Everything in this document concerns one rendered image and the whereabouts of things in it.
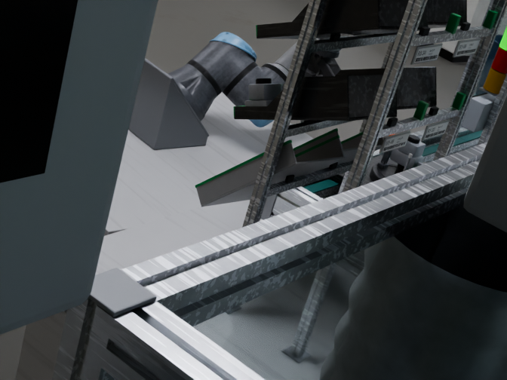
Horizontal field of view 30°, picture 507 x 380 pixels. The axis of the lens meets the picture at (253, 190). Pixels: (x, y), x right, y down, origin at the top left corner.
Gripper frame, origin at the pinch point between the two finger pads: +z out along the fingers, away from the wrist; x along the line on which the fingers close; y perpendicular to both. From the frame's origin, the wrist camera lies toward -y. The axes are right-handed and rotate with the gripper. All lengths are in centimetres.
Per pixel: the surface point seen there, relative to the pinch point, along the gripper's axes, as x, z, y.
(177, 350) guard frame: 155, -52, -85
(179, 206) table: 32.9, 17.7, 6.7
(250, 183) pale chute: 51, -6, -21
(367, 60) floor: -416, 104, 207
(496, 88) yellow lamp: -15.7, -23.6, -34.3
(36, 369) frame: 76, 40, -2
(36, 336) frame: 76, 33, 0
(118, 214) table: 49, 18, 10
